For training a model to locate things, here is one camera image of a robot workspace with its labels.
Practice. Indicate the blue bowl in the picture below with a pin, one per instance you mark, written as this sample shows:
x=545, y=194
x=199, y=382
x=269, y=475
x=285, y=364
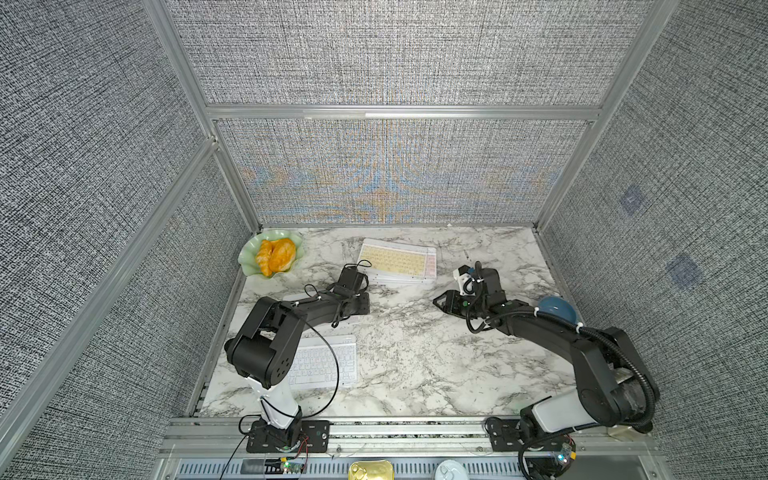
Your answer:
x=559, y=307

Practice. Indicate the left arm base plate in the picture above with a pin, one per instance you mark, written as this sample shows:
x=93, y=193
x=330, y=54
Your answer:
x=311, y=436

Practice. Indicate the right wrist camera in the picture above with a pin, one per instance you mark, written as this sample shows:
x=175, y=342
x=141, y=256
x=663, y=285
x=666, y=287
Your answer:
x=466, y=280

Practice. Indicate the yellow keyboard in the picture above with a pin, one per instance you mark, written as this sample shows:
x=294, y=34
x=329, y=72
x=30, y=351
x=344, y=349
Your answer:
x=393, y=261

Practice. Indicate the glass jar black lid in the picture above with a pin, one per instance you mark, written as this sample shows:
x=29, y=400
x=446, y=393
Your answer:
x=630, y=431

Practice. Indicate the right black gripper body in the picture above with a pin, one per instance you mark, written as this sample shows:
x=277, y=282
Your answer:
x=473, y=308

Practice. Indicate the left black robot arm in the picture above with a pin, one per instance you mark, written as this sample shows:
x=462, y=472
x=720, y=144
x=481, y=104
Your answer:
x=264, y=349

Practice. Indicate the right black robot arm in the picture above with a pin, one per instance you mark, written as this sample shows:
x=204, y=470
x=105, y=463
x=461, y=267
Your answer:
x=613, y=386

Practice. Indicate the white keyboard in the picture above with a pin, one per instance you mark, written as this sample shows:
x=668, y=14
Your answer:
x=318, y=365

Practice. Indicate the gold tin can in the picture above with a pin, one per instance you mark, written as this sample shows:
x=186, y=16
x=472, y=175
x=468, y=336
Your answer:
x=371, y=470

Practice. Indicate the aluminium mounting rail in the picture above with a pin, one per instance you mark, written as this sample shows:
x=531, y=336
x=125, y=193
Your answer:
x=351, y=437

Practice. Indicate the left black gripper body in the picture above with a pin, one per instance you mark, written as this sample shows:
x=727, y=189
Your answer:
x=360, y=305

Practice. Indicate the orange croissant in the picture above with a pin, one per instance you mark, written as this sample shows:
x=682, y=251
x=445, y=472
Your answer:
x=276, y=256

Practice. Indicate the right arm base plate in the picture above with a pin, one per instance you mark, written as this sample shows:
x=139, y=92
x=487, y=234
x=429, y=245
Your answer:
x=509, y=435

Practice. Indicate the green leaf-shaped plate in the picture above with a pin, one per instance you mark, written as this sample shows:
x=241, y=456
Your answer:
x=246, y=257

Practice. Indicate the white round container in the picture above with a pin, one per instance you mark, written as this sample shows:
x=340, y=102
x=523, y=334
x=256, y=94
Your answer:
x=450, y=470

